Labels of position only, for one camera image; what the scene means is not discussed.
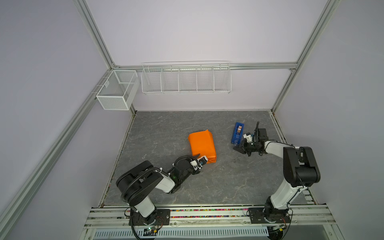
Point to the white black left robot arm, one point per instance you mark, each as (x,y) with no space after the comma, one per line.
(136,184)

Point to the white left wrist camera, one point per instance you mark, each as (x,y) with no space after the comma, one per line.
(199,162)

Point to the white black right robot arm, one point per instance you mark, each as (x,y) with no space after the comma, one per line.
(300,169)

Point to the aluminium front rail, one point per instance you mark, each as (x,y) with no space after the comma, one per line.
(113,217)

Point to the orange wrapping paper sheet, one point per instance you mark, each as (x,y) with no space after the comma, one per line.
(202,144)

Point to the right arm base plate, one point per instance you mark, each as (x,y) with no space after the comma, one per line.
(264,216)

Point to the white mesh side basket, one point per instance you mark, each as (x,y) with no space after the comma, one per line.
(119,89)

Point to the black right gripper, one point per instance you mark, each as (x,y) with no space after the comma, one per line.
(241,148)

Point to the white vented cable duct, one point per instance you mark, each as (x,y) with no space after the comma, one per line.
(182,233)

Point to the aluminium corner frame post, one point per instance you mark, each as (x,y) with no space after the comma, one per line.
(92,28)

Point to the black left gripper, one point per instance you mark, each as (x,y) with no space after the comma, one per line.
(188,159)

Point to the white wire wall shelf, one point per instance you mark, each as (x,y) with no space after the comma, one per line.
(186,77)

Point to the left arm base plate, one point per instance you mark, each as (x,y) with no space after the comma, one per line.
(158,217)

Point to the blue tape dispenser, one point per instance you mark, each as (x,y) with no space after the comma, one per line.
(237,133)

